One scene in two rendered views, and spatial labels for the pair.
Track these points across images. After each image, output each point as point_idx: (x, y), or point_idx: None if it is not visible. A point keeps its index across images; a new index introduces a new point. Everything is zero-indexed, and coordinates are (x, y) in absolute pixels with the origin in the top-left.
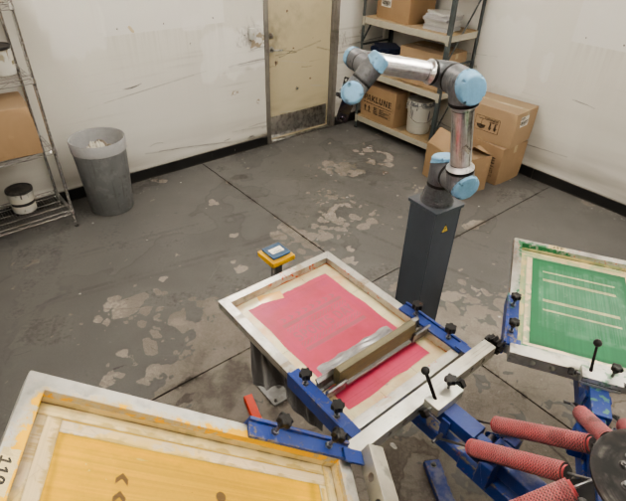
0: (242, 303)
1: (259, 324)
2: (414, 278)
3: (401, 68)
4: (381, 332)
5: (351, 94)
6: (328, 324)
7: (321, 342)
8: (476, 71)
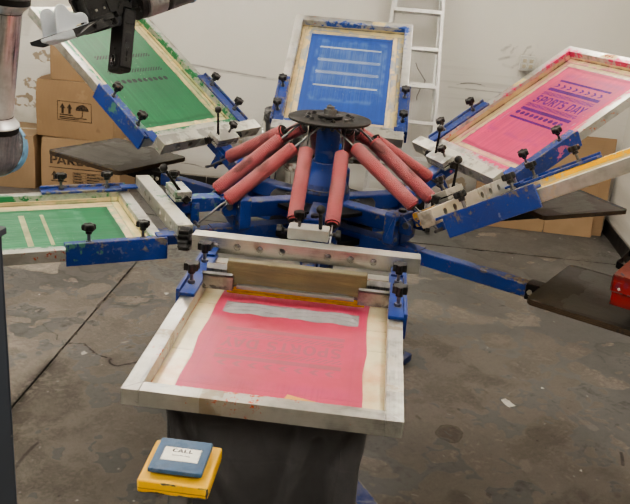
0: None
1: (367, 387)
2: None
3: None
4: (241, 309)
5: None
6: (282, 343)
7: (318, 337)
8: None
